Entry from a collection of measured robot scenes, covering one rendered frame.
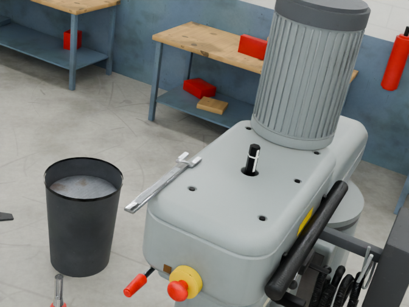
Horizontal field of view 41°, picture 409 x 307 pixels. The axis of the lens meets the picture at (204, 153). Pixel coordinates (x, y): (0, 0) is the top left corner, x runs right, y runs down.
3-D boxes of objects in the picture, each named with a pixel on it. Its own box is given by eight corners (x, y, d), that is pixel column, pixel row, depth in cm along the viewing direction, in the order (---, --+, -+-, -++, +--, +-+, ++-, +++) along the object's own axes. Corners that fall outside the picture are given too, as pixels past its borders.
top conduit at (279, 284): (279, 304, 96) (283, 289, 95) (258, 294, 98) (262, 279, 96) (346, 195, 132) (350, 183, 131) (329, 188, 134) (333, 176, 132)
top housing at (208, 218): (249, 323, 97) (268, 252, 90) (128, 262, 106) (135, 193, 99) (326, 205, 135) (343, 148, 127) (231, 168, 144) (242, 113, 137)
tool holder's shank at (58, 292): (61, 310, 159) (62, 281, 154) (50, 308, 159) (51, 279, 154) (65, 303, 162) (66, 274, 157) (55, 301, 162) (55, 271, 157)
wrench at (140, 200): (137, 217, 93) (138, 213, 92) (118, 208, 94) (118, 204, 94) (201, 161, 113) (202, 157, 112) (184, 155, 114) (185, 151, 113)
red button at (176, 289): (182, 307, 97) (185, 290, 95) (163, 298, 98) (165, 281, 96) (192, 297, 99) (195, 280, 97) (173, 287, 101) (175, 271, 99)
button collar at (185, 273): (195, 304, 99) (199, 279, 96) (167, 290, 101) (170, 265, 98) (200, 298, 101) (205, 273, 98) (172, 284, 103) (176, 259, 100)
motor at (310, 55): (318, 160, 120) (359, 16, 105) (237, 130, 127) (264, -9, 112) (342, 130, 136) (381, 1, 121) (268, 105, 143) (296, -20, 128)
